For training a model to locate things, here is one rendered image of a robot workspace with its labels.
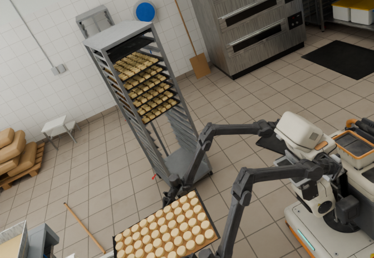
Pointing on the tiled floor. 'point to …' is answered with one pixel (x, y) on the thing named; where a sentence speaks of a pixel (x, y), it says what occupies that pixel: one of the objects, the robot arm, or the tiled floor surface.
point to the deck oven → (247, 20)
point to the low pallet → (24, 170)
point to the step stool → (59, 129)
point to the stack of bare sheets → (274, 144)
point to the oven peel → (199, 67)
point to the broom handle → (85, 229)
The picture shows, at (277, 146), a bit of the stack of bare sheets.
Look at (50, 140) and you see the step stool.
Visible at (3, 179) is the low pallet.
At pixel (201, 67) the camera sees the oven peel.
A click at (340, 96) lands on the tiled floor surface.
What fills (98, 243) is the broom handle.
